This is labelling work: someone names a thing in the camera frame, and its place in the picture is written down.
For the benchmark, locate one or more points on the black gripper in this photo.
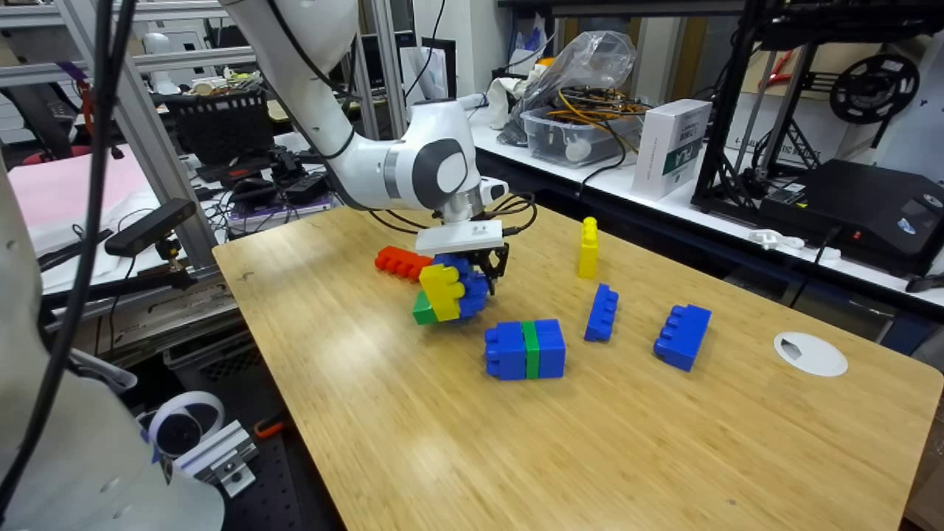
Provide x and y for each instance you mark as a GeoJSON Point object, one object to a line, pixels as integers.
{"type": "Point", "coordinates": [493, 260]}

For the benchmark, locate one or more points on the multicolour toy block stack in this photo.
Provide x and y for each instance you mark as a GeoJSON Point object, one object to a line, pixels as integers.
{"type": "Point", "coordinates": [443, 291]}

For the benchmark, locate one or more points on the blue block stack green layer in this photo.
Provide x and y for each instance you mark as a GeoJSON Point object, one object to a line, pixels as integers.
{"type": "Point", "coordinates": [511, 351]}

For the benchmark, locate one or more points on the red toy block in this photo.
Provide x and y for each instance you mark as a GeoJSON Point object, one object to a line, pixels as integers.
{"type": "Point", "coordinates": [399, 264]}

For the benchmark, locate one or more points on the yellow toy block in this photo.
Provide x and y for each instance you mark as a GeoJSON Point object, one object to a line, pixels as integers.
{"type": "Point", "coordinates": [588, 251]}

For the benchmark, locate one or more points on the thin blue toy block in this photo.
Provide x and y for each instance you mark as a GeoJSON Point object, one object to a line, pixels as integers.
{"type": "Point", "coordinates": [604, 314]}

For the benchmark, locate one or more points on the clear plastic bin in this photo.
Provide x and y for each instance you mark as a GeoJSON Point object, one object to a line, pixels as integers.
{"type": "Point", "coordinates": [579, 146]}

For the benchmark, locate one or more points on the thick blue toy block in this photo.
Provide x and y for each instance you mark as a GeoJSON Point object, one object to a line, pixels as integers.
{"type": "Point", "coordinates": [684, 339]}

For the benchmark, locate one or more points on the white cardboard box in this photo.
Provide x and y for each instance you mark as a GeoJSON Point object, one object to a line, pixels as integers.
{"type": "Point", "coordinates": [669, 148]}

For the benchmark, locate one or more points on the white top workbench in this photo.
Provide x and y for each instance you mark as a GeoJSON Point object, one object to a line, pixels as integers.
{"type": "Point", "coordinates": [728, 226]}

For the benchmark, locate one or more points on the clear plastic bag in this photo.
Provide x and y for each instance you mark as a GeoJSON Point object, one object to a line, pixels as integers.
{"type": "Point", "coordinates": [592, 62]}

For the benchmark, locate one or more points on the white computer tower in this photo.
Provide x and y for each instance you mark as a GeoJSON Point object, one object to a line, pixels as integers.
{"type": "Point", "coordinates": [489, 40]}

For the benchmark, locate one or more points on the white table grommet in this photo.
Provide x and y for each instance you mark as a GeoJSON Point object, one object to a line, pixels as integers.
{"type": "Point", "coordinates": [809, 355]}

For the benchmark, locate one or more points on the white tape roll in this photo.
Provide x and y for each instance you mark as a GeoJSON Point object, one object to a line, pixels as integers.
{"type": "Point", "coordinates": [185, 403]}

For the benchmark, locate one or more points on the black flat device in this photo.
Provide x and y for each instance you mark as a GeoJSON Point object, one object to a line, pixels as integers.
{"type": "Point", "coordinates": [875, 211]}

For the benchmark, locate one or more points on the black filament spool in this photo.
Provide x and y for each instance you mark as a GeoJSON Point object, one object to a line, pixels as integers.
{"type": "Point", "coordinates": [875, 69]}

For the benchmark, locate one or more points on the pink board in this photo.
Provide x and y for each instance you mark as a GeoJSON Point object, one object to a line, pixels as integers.
{"type": "Point", "coordinates": [61, 196]}

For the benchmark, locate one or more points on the large white rounded cover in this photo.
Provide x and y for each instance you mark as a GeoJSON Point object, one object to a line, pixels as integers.
{"type": "Point", "coordinates": [61, 460]}

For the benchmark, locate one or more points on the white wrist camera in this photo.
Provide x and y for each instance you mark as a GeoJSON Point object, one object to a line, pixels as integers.
{"type": "Point", "coordinates": [458, 237]}

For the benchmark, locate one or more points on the black 3D printer frame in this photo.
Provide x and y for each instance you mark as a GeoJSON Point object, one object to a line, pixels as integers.
{"type": "Point", "coordinates": [734, 108]}

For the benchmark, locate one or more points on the metal bracket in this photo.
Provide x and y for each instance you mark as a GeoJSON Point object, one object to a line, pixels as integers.
{"type": "Point", "coordinates": [225, 460]}

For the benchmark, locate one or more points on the black stereo camera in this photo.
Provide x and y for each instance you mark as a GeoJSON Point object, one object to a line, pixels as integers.
{"type": "Point", "coordinates": [150, 227]}

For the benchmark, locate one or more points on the aluminium extrusion frame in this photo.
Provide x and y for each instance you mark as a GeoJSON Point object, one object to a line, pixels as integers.
{"type": "Point", "coordinates": [137, 128]}

